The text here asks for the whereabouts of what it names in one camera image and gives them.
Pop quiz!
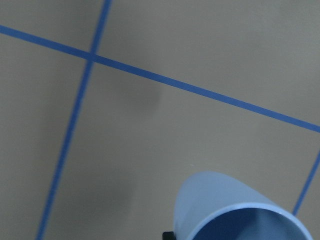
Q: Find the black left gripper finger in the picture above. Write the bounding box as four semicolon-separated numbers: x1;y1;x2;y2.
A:
162;231;175;240

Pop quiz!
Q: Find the light blue plastic cup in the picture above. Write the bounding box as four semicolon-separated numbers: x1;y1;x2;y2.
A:
173;171;313;240

